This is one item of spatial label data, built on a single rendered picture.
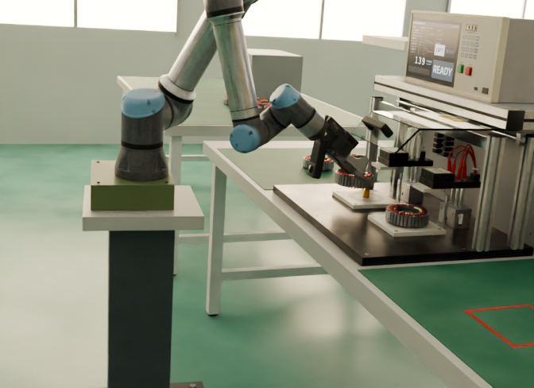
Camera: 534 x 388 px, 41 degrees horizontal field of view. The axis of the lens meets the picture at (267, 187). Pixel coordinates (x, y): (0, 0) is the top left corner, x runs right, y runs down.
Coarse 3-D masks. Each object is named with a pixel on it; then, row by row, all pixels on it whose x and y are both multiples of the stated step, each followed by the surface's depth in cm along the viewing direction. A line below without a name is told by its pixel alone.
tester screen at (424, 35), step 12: (420, 24) 203; (432, 24) 197; (444, 24) 191; (420, 36) 203; (432, 36) 197; (444, 36) 191; (456, 36) 186; (420, 48) 203; (432, 48) 197; (456, 48) 186; (408, 60) 210; (432, 60) 197; (444, 60) 192; (408, 72) 210
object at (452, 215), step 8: (440, 208) 193; (448, 208) 190; (456, 208) 188; (464, 208) 188; (440, 216) 193; (448, 216) 190; (456, 216) 187; (464, 216) 188; (448, 224) 190; (456, 224) 188; (464, 224) 189
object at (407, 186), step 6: (402, 180) 214; (408, 180) 214; (402, 186) 213; (408, 186) 209; (402, 192) 213; (408, 192) 209; (414, 192) 210; (420, 192) 210; (402, 198) 213; (408, 198) 210; (414, 198) 210; (420, 198) 211
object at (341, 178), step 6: (336, 174) 204; (342, 174) 203; (348, 174) 202; (366, 174) 205; (372, 174) 207; (336, 180) 205; (342, 180) 202; (348, 180) 201; (354, 180) 201; (360, 180) 201; (372, 180) 204; (348, 186) 202; (354, 186) 201; (360, 186) 202; (366, 186) 202
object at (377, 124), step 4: (368, 116) 174; (364, 120) 174; (368, 120) 172; (372, 120) 171; (376, 120) 169; (364, 124) 175; (368, 124) 172; (372, 124) 169; (376, 124) 168; (380, 124) 167; (384, 124) 165; (368, 128) 175; (372, 128) 175; (380, 128) 166; (384, 128) 165; (388, 128) 166; (384, 132) 166; (388, 132) 166; (392, 132) 166; (388, 136) 166
